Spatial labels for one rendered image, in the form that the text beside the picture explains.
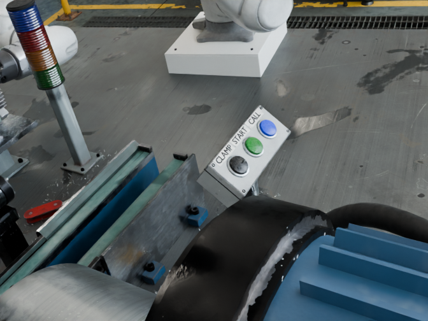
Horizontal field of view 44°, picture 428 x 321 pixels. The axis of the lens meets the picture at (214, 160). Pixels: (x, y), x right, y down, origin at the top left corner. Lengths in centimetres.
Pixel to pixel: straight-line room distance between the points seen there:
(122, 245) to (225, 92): 70
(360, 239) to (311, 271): 3
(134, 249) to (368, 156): 56
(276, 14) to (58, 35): 57
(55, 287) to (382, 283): 38
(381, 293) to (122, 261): 73
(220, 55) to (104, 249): 81
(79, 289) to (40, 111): 115
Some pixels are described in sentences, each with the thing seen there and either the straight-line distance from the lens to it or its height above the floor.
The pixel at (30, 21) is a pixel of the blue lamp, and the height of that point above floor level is 118.
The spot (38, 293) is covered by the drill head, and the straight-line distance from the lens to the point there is 55.
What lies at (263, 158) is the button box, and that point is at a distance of 81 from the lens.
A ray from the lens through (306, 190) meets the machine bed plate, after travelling 112.
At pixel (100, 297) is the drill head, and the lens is 54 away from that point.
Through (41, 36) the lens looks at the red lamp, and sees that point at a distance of 118.
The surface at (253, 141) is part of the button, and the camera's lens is 81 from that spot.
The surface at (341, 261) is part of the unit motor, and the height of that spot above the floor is 136.
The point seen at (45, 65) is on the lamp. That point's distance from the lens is 120.
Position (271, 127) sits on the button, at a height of 107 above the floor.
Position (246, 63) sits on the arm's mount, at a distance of 154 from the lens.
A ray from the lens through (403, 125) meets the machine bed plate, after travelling 131.
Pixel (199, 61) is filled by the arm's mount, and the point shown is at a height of 85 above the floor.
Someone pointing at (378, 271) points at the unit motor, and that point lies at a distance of 24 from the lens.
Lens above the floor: 154
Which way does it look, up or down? 37 degrees down
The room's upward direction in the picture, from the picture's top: 11 degrees counter-clockwise
